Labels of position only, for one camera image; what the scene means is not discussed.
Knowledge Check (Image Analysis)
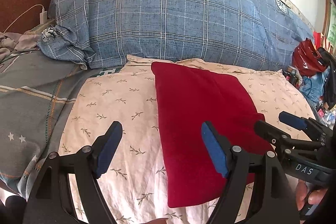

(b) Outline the person's right hand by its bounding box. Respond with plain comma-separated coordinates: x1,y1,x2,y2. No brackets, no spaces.
295,180,327,210

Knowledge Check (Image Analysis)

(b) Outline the red knitted garment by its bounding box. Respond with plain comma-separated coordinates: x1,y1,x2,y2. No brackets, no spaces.
151,62,272,208

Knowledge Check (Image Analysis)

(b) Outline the cream leaf-print pillow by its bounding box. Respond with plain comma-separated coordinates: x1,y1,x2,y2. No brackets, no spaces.
59,56,313,223

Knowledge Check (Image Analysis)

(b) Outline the grey patterned bed sheet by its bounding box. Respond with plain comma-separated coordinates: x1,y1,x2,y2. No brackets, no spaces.
1,36,121,199

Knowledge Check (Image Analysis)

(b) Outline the white charger with cable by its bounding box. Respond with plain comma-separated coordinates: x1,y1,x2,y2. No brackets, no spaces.
3,4,47,33

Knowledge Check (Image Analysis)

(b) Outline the red plastic bag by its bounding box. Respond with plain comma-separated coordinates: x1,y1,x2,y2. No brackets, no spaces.
292,38,328,77

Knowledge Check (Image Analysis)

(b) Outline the blue cloth at bedside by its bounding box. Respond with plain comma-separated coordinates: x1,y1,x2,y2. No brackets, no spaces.
299,67,330,107

